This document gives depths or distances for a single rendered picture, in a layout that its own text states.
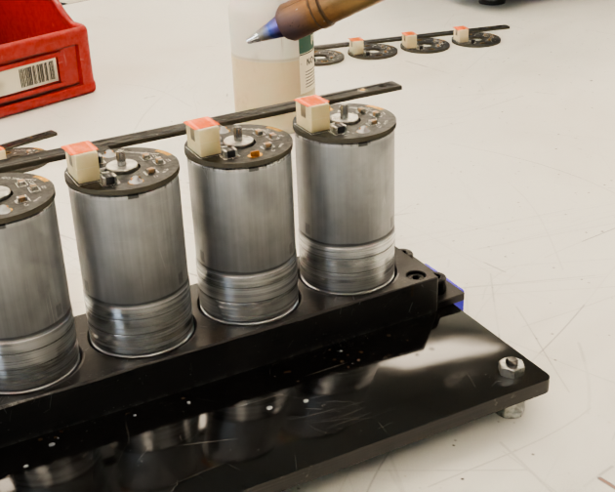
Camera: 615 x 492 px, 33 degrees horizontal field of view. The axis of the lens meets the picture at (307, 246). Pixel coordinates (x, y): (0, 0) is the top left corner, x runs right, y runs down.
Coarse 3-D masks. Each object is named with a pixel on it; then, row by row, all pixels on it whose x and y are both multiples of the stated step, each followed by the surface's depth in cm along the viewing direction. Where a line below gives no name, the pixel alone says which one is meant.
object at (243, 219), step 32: (288, 160) 24; (192, 192) 24; (224, 192) 23; (256, 192) 23; (288, 192) 24; (224, 224) 23; (256, 224) 23; (288, 224) 24; (224, 256) 24; (256, 256) 24; (288, 256) 24; (224, 288) 24; (256, 288) 24; (288, 288) 25; (224, 320) 25; (256, 320) 25
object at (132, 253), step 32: (128, 160) 23; (160, 192) 22; (96, 224) 22; (128, 224) 22; (160, 224) 22; (96, 256) 22; (128, 256) 22; (160, 256) 23; (96, 288) 23; (128, 288) 23; (160, 288) 23; (96, 320) 23; (128, 320) 23; (160, 320) 23; (192, 320) 24; (128, 352) 23; (160, 352) 24
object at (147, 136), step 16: (320, 96) 27; (336, 96) 27; (352, 96) 27; (368, 96) 27; (240, 112) 26; (256, 112) 26; (272, 112) 26; (288, 112) 26; (160, 128) 25; (176, 128) 25; (96, 144) 24; (112, 144) 24; (128, 144) 24; (0, 160) 23; (16, 160) 23; (32, 160) 23; (48, 160) 23
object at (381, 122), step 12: (336, 108) 26; (348, 108) 26; (360, 108) 25; (372, 108) 26; (384, 108) 26; (360, 120) 25; (372, 120) 25; (384, 120) 25; (300, 132) 24; (324, 132) 24; (336, 132) 24; (348, 132) 24; (372, 132) 24; (384, 132) 24
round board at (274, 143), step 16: (256, 128) 25; (272, 128) 25; (256, 144) 24; (272, 144) 24; (288, 144) 24; (192, 160) 23; (208, 160) 23; (224, 160) 23; (240, 160) 23; (256, 160) 23; (272, 160) 23
